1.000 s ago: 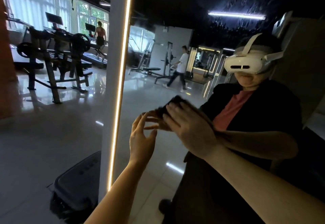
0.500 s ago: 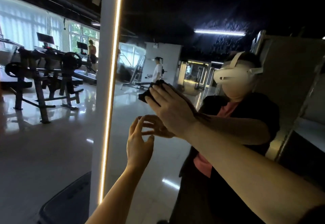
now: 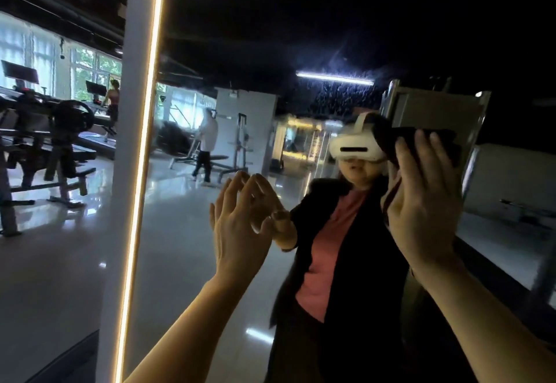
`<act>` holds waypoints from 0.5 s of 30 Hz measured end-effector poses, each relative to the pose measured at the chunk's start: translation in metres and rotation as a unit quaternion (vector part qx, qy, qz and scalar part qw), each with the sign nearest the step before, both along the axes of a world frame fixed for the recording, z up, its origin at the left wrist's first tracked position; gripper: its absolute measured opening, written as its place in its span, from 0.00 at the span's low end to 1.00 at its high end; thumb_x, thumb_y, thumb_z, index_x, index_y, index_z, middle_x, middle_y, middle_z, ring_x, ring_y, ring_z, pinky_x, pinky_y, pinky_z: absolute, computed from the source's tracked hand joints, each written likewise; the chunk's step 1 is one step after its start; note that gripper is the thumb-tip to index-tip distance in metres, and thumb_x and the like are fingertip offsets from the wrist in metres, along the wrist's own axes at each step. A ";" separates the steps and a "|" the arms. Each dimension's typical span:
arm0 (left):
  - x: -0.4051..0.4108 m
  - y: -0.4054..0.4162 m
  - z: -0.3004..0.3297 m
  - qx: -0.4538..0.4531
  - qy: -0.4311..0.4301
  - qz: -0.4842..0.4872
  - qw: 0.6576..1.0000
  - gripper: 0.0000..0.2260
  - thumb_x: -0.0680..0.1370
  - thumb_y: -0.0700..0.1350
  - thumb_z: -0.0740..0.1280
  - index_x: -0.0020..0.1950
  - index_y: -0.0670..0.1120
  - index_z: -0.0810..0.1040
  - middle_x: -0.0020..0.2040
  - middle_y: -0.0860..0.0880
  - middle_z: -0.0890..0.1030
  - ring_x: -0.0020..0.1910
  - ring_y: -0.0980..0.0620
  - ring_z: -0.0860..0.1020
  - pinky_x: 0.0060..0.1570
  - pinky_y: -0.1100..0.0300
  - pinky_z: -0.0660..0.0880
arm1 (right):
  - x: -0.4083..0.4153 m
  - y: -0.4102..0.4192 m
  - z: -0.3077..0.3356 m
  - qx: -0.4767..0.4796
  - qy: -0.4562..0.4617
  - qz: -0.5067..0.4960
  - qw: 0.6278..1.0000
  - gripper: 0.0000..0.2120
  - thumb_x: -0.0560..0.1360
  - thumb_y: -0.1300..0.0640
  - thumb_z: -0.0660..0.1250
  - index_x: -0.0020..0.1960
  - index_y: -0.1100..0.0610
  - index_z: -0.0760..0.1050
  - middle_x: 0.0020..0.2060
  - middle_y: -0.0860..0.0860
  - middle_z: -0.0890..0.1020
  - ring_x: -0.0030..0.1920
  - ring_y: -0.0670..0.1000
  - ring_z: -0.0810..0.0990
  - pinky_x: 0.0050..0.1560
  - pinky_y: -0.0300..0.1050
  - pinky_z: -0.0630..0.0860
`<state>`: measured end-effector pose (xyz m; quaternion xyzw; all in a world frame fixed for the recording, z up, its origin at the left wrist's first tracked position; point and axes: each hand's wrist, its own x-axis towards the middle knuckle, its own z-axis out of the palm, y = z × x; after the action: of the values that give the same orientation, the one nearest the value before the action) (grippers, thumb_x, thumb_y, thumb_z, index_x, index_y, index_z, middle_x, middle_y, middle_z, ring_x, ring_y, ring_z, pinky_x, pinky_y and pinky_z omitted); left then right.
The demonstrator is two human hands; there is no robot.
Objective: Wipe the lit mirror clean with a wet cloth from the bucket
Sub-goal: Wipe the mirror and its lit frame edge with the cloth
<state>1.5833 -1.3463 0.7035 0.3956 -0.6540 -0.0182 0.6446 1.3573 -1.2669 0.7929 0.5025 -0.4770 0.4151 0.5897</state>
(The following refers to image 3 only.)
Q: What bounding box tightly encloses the black gym weight machine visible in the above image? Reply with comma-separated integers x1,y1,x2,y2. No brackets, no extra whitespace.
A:
0,59,119,239

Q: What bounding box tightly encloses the large wall mirror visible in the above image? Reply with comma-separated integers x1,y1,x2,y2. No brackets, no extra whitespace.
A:
92,0,556,383

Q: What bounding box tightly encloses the person's left forearm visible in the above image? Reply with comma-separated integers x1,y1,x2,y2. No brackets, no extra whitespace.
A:
124,274,257,383

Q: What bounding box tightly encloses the large bright gym window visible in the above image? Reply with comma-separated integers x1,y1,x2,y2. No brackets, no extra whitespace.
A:
0,11,123,106

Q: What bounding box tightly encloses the dark brown cleaning cloth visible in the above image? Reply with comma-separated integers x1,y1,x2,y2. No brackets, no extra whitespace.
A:
371,113,463,216

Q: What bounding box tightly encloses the person's right forearm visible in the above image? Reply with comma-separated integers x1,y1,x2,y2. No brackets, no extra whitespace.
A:
408,252,556,383

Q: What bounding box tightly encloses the person's left hand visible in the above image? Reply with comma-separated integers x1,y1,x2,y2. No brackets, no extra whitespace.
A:
207,170,279,293

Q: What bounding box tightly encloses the person's right hand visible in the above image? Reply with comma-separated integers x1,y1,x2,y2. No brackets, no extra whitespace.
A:
381,128,467,270

